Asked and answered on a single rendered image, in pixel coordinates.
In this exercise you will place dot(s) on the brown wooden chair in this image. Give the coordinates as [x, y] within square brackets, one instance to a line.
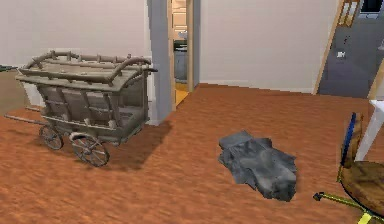
[365, 180]

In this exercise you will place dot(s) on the white table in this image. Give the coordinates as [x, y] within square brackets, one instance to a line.
[372, 123]

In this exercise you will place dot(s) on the grey crumpled cloth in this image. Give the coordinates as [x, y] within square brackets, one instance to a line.
[260, 165]

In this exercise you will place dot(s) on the grey wooden wagon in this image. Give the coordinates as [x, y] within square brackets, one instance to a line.
[83, 96]

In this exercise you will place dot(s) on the wooden framed room door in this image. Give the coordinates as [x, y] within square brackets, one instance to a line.
[348, 12]

